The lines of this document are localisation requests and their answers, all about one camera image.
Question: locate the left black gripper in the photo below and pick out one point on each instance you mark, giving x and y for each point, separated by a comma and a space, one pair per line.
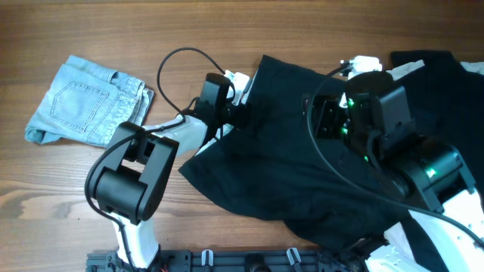
243, 117

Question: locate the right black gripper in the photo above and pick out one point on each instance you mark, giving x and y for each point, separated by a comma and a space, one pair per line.
322, 110

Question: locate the black shorts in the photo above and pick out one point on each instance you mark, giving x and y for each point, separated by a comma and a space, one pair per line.
270, 170

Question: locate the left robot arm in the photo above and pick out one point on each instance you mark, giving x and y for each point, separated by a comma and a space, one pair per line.
126, 184

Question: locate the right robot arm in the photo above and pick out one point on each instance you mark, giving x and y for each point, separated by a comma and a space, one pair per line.
422, 174

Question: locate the black and white clothes pile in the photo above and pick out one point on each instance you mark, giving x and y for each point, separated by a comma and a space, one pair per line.
446, 101

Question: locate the folded light blue denim shorts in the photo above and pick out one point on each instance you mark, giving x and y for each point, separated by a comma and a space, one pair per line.
86, 102

